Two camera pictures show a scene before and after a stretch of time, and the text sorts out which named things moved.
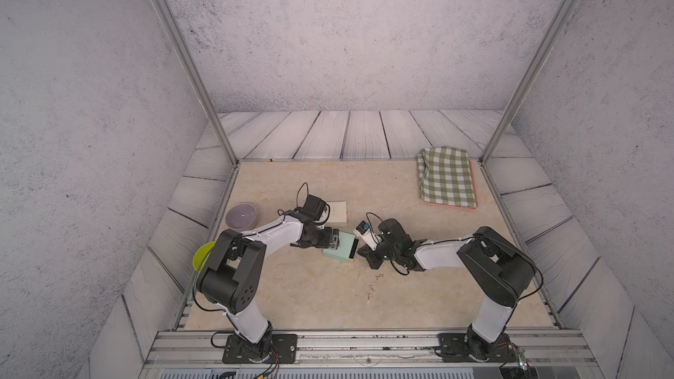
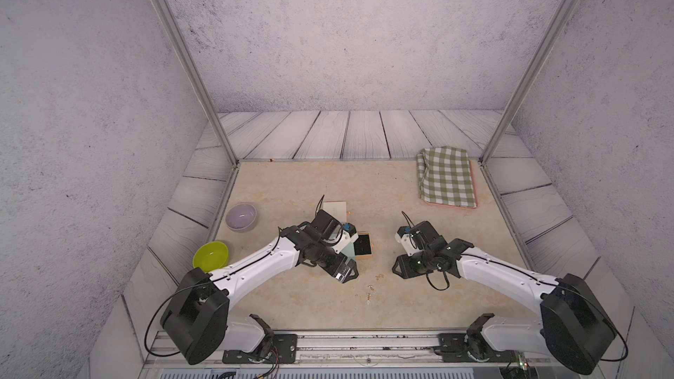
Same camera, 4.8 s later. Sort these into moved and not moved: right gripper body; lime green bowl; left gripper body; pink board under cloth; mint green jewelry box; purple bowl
Moved: left gripper body; right gripper body
Not moved: lime green bowl; pink board under cloth; purple bowl; mint green jewelry box
